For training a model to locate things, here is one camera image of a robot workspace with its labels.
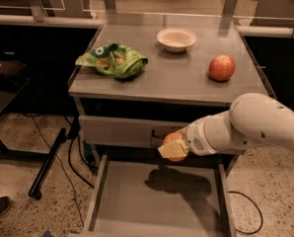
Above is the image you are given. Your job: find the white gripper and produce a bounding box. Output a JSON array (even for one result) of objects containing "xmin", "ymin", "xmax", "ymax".
[{"xmin": 158, "ymin": 118, "xmax": 216, "ymax": 159}]

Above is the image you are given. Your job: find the orange fruit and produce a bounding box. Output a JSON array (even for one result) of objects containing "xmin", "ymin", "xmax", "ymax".
[{"xmin": 163, "ymin": 132, "xmax": 186, "ymax": 162}]

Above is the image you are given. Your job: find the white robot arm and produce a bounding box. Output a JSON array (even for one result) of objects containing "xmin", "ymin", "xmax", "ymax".
[{"xmin": 158, "ymin": 93, "xmax": 294, "ymax": 160}]

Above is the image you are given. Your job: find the open grey middle drawer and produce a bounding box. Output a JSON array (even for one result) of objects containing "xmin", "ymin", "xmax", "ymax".
[{"xmin": 69, "ymin": 153, "xmax": 237, "ymax": 237}]

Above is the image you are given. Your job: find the grey metal counter cabinet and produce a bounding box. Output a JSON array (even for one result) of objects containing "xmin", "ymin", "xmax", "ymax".
[{"xmin": 69, "ymin": 13, "xmax": 269, "ymax": 159}]

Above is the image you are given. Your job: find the grey top drawer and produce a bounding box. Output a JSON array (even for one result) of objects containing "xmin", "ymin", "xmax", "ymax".
[{"xmin": 78, "ymin": 115, "xmax": 259, "ymax": 156}]

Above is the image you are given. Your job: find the red apple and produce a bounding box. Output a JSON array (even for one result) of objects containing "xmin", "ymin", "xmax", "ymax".
[{"xmin": 208, "ymin": 54, "xmax": 236, "ymax": 82}]

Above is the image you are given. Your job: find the white bowl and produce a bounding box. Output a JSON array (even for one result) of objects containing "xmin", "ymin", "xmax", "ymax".
[{"xmin": 157, "ymin": 28, "xmax": 197, "ymax": 52}]

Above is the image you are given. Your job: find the green chip bag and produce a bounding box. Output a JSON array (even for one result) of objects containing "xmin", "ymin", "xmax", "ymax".
[{"xmin": 75, "ymin": 43, "xmax": 148, "ymax": 80}]

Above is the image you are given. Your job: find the black stand leg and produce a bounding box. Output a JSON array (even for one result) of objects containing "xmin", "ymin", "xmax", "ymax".
[{"xmin": 28, "ymin": 128, "xmax": 66, "ymax": 200}]

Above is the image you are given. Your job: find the dark side table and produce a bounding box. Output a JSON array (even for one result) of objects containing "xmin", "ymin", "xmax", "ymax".
[{"xmin": 0, "ymin": 59, "xmax": 46, "ymax": 160}]

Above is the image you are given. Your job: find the black drawer handle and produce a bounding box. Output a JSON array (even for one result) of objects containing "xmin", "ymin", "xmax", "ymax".
[{"xmin": 151, "ymin": 129, "xmax": 166, "ymax": 139}]

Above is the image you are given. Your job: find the black floor cable right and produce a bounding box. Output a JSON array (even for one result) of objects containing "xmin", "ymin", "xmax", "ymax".
[{"xmin": 228, "ymin": 191, "xmax": 264, "ymax": 235}]

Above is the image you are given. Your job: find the black floor cable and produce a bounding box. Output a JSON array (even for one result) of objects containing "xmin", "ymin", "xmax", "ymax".
[
  {"xmin": 22, "ymin": 112, "xmax": 99, "ymax": 229},
  {"xmin": 228, "ymin": 191, "xmax": 264, "ymax": 235}
]

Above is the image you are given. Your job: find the black floor cable left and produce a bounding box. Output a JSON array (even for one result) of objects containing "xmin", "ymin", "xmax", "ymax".
[{"xmin": 22, "ymin": 112, "xmax": 99, "ymax": 229}]

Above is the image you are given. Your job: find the grey horizontal rail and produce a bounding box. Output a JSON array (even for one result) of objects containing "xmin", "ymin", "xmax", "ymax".
[{"xmin": 0, "ymin": 15, "xmax": 104, "ymax": 29}]

